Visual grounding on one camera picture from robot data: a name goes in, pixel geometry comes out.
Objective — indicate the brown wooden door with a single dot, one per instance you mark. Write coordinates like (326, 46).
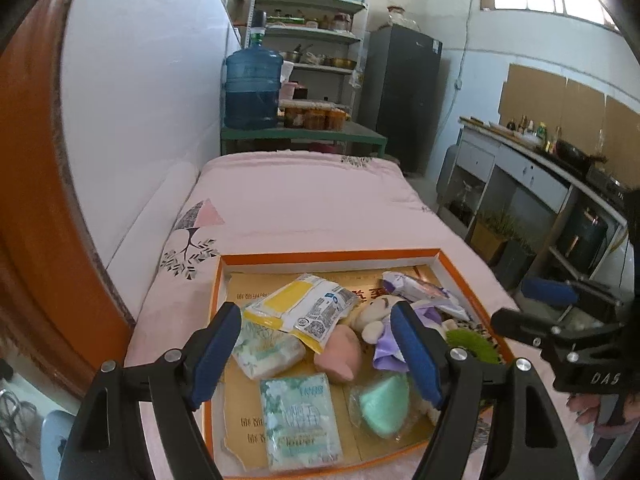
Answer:
(30, 210)

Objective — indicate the group of condiment bottles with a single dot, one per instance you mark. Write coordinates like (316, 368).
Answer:
(532, 132)

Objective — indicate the black wok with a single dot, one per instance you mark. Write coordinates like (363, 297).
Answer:
(572, 152)

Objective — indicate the glass jar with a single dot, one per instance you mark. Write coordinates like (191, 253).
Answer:
(397, 17)

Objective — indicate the light blue plastic stool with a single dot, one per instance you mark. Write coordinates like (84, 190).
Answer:
(55, 440)

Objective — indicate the purple white wipes packet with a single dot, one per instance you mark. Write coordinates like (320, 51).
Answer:
(420, 287)

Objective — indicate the person's right hand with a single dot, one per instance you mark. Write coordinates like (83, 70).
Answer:
(590, 412)

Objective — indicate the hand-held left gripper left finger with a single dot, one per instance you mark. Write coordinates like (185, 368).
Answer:
(215, 360)

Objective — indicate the thick green floral tissue pack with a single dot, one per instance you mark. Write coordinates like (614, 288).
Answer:
(265, 355)

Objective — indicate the grey gas cylinder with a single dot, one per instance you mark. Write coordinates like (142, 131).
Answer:
(448, 170)

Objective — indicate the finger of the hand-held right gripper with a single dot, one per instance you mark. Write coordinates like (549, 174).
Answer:
(520, 324)
(547, 290)

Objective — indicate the dark planter box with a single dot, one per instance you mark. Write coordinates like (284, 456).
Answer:
(515, 265)

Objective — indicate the plush doll purple dress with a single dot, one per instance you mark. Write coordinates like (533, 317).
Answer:
(375, 312)

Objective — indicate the yellow planter box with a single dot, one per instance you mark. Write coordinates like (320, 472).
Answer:
(490, 240)

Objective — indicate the metal shelf rack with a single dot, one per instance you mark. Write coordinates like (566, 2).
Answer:
(320, 35)

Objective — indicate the row of food jars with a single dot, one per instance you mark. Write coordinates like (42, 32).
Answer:
(315, 117)

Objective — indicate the pink sponge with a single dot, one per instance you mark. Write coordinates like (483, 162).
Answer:
(340, 355)

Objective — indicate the dark refrigerator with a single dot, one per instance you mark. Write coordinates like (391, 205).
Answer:
(400, 100)

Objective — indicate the orange cardboard box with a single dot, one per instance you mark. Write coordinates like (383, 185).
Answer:
(350, 435)

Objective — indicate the large black pot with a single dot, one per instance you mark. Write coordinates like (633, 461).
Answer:
(582, 235)

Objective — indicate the yellow white wipes packet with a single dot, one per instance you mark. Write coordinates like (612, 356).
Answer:
(285, 305)

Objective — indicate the mint green sponge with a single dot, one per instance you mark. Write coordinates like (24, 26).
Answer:
(382, 405)

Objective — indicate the grey kitchen counter cabinet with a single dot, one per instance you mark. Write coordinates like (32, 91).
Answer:
(515, 180)

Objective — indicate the white bedding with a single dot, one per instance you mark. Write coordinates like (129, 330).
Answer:
(150, 230)

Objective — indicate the blue water jug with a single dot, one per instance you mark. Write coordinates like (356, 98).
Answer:
(252, 90)

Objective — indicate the gas stove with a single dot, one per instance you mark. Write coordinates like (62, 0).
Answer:
(607, 182)

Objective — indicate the cardboard wall panel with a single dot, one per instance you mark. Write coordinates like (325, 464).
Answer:
(585, 107)
(622, 125)
(532, 92)

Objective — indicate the green table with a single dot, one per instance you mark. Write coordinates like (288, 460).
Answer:
(310, 135)

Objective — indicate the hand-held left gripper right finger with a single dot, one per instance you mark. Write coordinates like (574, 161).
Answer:
(415, 355)

